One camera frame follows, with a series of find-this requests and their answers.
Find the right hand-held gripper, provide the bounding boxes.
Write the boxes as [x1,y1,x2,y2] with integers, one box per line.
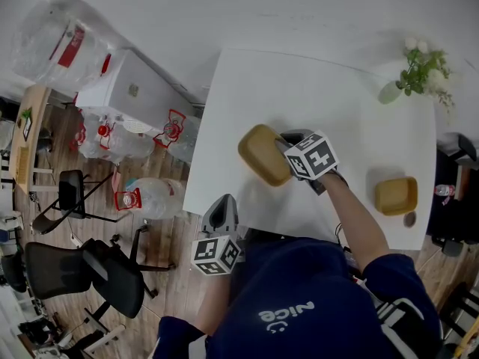
[275,128,340,196]

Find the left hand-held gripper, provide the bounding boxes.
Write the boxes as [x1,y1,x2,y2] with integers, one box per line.
[190,194,242,276]

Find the person's left forearm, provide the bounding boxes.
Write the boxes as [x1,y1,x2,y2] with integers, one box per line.
[196,274,233,336]

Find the person's right forearm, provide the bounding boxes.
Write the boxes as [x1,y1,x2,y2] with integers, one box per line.
[321,172,391,272]

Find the person's black trousers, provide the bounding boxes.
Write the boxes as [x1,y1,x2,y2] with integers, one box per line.
[239,228,285,242]

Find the person's navy shirt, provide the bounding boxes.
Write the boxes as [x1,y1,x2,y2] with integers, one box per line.
[153,237,442,359]

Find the pale green vase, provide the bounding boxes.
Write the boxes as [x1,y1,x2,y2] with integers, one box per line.
[377,79,404,105]

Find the black mesh office chair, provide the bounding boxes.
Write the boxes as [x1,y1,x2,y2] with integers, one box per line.
[24,224,177,319]

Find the white flower bouquet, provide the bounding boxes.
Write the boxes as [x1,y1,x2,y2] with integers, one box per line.
[395,36,456,114]

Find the black folding chair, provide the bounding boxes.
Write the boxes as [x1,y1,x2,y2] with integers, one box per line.
[31,169,130,236]

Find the brown cardboard box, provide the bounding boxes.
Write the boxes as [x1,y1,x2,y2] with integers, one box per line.
[454,165,471,201]

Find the black ergonomic office chair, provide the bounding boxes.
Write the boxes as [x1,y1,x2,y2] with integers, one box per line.
[426,132,479,257]

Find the woven wooden tray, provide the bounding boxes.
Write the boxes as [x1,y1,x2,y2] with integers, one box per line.
[15,146,31,185]

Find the light wooden desk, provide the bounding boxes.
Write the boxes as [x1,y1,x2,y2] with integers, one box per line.
[9,84,53,197]

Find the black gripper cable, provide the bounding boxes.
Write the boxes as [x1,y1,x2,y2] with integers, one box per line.
[335,221,355,254]

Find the black white shoulder strap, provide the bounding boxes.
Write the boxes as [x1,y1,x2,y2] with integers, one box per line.
[373,297,427,351]

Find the small black picture frame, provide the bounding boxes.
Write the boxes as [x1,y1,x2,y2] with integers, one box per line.
[20,107,34,141]

